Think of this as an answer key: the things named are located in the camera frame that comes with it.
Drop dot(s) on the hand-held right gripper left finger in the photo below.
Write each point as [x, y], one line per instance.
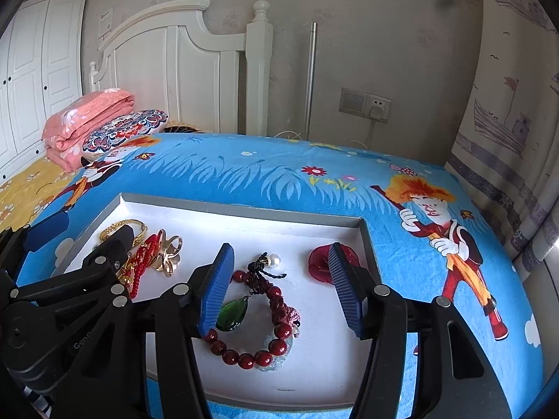
[216, 288]

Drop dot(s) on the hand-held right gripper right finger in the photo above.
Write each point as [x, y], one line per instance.
[343, 288]

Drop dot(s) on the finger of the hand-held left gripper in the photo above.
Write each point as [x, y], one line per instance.
[113, 244]
[48, 229]

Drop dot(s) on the red flower hair clip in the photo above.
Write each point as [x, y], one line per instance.
[318, 266]

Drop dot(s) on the gold bangle with pearl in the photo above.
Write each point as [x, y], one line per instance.
[168, 264]

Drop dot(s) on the pale jade pendant pink knot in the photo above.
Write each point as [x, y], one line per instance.
[290, 318]

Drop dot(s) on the grey shallow box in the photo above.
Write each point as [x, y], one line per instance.
[305, 349]

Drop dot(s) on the yellow floral bedsheet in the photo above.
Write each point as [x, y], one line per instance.
[26, 187]

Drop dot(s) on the patterned round pillow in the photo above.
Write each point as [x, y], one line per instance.
[126, 128]

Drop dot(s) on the pink folded quilt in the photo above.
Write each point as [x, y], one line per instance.
[83, 118]

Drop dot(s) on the blue cartoon printed blanket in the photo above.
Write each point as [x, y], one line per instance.
[284, 174]

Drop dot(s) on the white wardrobe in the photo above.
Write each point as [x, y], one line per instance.
[35, 70]

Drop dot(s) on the white wooden headboard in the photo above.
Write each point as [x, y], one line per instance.
[183, 70]

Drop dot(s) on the metal pole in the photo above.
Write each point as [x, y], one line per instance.
[311, 78]

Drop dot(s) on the ship printed curtain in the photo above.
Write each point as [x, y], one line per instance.
[515, 118]

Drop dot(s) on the grey wall socket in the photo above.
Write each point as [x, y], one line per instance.
[386, 113]

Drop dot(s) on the grey wall switch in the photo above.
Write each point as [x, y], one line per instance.
[353, 100]

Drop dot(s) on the paper note on wall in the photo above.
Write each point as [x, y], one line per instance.
[106, 21]

